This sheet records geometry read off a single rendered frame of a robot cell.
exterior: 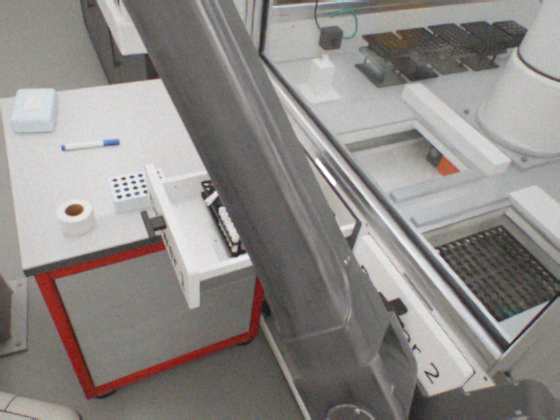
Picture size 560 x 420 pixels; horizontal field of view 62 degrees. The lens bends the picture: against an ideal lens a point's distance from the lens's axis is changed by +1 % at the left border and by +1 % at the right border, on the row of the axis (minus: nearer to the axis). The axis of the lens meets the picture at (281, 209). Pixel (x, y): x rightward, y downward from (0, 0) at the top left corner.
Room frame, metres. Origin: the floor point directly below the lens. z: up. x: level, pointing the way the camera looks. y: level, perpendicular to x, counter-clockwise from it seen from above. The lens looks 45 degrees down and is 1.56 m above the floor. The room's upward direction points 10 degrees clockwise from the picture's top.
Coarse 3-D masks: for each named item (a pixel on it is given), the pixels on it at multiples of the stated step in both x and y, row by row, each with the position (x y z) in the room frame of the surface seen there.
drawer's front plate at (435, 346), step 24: (360, 240) 0.59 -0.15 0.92; (360, 264) 0.57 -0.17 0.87; (384, 264) 0.53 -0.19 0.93; (384, 288) 0.51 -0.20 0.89; (408, 288) 0.49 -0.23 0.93; (408, 312) 0.46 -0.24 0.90; (432, 336) 0.41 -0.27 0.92; (432, 360) 0.39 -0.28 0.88; (456, 360) 0.37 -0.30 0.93; (432, 384) 0.37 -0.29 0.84; (456, 384) 0.35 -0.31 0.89
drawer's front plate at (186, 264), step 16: (160, 192) 0.61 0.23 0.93; (160, 208) 0.59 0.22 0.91; (176, 224) 0.54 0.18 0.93; (176, 240) 0.51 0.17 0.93; (176, 256) 0.50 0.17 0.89; (192, 256) 0.48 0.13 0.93; (176, 272) 0.51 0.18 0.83; (192, 272) 0.45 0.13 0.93; (192, 288) 0.44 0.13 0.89; (192, 304) 0.44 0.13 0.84
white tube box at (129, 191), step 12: (108, 180) 0.75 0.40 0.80; (120, 180) 0.76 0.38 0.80; (132, 180) 0.76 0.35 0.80; (144, 180) 0.77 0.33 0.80; (120, 192) 0.72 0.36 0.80; (132, 192) 0.73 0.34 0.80; (144, 192) 0.74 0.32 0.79; (120, 204) 0.69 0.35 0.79; (132, 204) 0.71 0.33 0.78; (144, 204) 0.72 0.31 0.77
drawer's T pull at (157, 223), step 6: (144, 210) 0.58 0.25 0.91; (144, 216) 0.56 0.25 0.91; (156, 216) 0.57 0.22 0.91; (162, 216) 0.57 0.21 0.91; (144, 222) 0.55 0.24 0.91; (150, 222) 0.55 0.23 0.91; (156, 222) 0.55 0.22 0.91; (162, 222) 0.56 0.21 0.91; (150, 228) 0.54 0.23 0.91; (156, 228) 0.54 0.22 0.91; (162, 228) 0.55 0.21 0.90; (150, 234) 0.52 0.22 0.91; (150, 240) 0.51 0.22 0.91
